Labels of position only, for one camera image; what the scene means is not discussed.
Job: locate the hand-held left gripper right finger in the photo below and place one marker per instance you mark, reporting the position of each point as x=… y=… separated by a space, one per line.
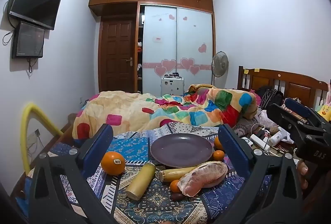
x=230 y=147

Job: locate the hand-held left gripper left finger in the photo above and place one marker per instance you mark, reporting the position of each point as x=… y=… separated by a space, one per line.
x=99 y=147

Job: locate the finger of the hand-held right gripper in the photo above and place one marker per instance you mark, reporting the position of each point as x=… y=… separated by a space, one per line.
x=297 y=106
x=287 y=118

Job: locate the large orange with sticker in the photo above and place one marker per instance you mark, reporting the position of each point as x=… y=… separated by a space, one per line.
x=113 y=163

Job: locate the peeled pomelo segment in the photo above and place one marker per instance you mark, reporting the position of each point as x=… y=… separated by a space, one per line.
x=199 y=182
x=219 y=171

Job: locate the purple round plate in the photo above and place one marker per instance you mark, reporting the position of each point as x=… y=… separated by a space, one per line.
x=181 y=150

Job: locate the sugarcane piece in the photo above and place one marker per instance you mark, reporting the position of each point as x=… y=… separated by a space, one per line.
x=141 y=180
x=175 y=174

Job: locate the small mandarin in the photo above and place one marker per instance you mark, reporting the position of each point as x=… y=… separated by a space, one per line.
x=175 y=186
x=218 y=155

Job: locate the dark red oval fruit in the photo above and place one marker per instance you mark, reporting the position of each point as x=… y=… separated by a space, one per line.
x=177 y=197

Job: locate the person's right hand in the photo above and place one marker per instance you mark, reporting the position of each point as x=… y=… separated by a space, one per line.
x=302 y=173

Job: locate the pink cloth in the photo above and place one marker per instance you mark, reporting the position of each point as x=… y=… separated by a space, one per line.
x=267 y=118

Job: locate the wooden bed headboard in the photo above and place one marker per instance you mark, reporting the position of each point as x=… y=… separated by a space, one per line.
x=292 y=82

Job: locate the black bag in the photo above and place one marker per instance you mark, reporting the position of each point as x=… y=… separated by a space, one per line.
x=271 y=96

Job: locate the yellow plush toy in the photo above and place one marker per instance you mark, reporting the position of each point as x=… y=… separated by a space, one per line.
x=325 y=113

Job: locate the white power strip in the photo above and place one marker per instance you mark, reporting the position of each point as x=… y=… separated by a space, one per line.
x=260 y=141

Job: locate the blue patterned cloth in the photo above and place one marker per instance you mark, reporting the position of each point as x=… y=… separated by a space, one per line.
x=144 y=141

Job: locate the colourful checked blanket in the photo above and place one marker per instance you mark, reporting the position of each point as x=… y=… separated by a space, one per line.
x=134 y=110

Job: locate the yellow plastic chair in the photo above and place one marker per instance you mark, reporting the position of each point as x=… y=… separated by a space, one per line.
x=35 y=115

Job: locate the standing electric fan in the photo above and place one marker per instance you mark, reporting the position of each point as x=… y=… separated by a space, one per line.
x=220 y=63

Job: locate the white hard case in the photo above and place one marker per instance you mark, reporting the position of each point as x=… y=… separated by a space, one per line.
x=172 y=85

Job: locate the brown wooden door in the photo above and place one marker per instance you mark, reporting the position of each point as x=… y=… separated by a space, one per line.
x=116 y=56

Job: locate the wardrobe with heart stickers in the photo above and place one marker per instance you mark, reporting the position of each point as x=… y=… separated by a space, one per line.
x=178 y=45

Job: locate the wall socket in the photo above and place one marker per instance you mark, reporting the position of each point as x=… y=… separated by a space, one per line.
x=37 y=132

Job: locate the small black wall monitor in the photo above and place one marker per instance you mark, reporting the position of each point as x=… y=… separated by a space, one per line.
x=28 y=40

